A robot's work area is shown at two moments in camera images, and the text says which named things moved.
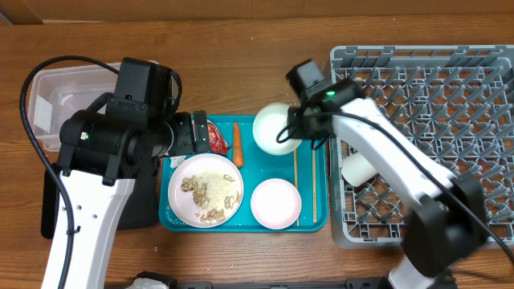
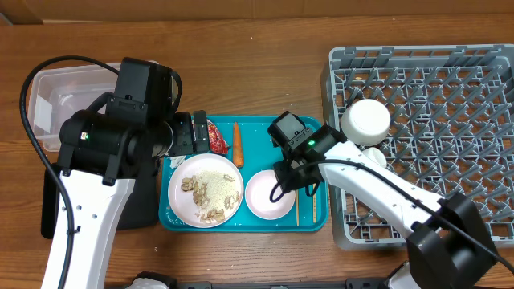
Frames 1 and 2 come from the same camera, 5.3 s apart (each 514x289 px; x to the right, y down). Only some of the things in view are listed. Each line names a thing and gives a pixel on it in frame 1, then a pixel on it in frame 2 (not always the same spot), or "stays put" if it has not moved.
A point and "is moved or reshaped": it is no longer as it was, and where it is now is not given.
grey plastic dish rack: [457, 101] stays put
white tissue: [177, 160] stays put
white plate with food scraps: [206, 191] stays put
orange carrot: [238, 151] stays put
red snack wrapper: [217, 144] stays put
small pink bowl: [275, 204] is moved or reshaped
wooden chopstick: [315, 208] stays put
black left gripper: [185, 144] stays put
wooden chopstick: [295, 177] is moved or reshaped
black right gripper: [300, 130] → [292, 182]
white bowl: [267, 124] is moved or reshaped
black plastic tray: [140, 210] stays put
